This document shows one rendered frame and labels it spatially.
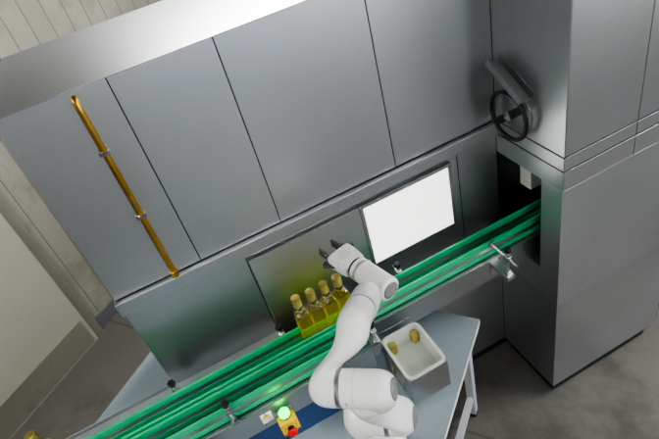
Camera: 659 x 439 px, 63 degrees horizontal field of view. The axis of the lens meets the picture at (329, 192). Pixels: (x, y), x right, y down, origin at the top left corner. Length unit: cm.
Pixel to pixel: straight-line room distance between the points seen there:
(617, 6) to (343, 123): 94
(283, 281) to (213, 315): 30
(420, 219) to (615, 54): 94
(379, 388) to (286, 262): 82
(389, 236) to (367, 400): 98
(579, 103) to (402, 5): 68
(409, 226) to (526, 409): 135
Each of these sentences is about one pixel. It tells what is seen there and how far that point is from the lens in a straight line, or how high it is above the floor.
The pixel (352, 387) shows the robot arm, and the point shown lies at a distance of 142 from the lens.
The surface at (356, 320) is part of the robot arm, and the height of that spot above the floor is 171.
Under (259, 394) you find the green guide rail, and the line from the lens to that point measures 212.
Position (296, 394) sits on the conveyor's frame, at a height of 102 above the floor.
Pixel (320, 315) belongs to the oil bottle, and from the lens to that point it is 211.
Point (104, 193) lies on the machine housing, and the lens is 179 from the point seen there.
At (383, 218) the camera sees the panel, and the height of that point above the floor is 138.
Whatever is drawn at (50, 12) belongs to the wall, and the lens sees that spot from 401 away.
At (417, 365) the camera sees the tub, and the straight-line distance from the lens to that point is 224.
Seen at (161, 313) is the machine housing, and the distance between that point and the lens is 210.
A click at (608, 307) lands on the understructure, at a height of 50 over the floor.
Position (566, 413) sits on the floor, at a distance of 323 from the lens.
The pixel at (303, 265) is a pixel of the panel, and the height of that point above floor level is 135.
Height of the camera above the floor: 280
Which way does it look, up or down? 36 degrees down
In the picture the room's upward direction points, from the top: 16 degrees counter-clockwise
